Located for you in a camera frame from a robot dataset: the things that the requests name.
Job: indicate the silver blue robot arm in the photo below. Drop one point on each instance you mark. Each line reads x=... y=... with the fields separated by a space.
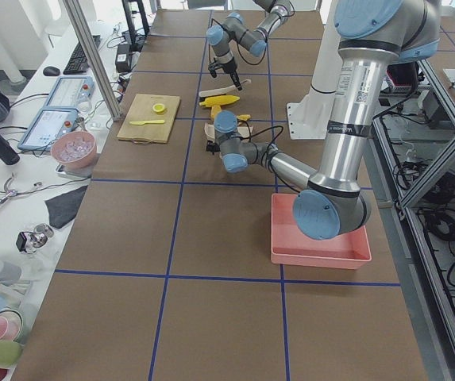
x=373 y=36
x=255 y=41

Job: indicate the yellow plastic toy knife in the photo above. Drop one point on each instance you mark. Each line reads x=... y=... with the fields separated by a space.
x=148 y=122

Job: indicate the black camera mount wrist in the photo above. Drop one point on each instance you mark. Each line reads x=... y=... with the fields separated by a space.
x=213 y=66
x=212 y=147

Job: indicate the blue teach pendant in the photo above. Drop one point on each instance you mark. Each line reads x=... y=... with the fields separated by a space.
x=49 y=125
x=69 y=91

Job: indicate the orange toy bread piece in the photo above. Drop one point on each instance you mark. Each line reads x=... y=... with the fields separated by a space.
x=214 y=111

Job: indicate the pink bowl with ice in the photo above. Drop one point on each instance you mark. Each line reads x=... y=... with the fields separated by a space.
x=75 y=150

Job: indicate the beige hand brush black bristles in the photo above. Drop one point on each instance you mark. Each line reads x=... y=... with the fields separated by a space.
x=223 y=90

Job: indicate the orange toy croissant piece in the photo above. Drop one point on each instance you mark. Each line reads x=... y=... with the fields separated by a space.
x=243 y=117

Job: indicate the near blue teach pendant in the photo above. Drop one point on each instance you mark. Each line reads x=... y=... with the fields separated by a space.
x=49 y=125

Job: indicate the black computer mouse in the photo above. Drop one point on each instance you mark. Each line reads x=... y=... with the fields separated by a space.
x=51 y=71

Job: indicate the bamboo cutting board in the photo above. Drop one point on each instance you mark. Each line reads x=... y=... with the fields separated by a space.
x=141 y=109

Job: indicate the black computer keyboard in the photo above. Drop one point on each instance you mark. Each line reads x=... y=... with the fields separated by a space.
x=77 y=63

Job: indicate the black power adapter box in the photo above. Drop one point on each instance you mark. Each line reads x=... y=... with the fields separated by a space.
x=123 y=59

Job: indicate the white central pillar base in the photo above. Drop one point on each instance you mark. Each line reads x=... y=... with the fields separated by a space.
x=308 y=119

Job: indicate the metal lab stand rod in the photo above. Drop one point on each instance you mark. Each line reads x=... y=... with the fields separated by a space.
x=9 y=192

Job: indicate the dark grey cloth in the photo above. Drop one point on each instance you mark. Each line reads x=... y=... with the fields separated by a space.
x=63 y=208

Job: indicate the yellow toy corn cob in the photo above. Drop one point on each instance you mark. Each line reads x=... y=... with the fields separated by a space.
x=219 y=100

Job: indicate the pink plastic bin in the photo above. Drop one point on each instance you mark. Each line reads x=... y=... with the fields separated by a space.
x=289 y=246

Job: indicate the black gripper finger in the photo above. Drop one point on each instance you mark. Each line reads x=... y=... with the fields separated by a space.
x=235 y=79

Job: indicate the aluminium frame post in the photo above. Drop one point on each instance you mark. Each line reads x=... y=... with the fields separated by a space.
x=84 y=36

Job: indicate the far blue teach pendant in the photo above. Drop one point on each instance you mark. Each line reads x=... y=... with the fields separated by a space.
x=69 y=91

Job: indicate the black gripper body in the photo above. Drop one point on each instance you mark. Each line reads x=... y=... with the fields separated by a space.
x=228 y=64

